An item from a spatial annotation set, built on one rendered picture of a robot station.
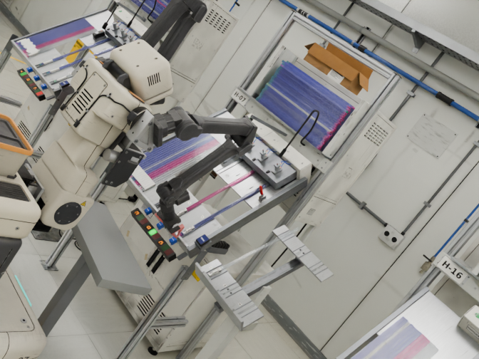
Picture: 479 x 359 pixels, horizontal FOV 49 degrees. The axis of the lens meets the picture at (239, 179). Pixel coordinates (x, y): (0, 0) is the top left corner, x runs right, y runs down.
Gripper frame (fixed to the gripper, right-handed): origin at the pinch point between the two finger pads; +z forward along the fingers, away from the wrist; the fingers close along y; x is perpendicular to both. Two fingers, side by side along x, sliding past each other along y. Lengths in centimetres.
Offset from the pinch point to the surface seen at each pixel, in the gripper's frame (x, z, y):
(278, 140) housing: -75, 0, 15
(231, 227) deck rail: -25.9, 9.3, -9.6
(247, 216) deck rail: -35.6, 8.2, -9.6
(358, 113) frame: -101, -22, -11
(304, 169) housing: -72, 2, -8
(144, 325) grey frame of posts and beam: 26.9, 38.0, -12.2
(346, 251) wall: -143, 146, 6
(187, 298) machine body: -1, 53, -4
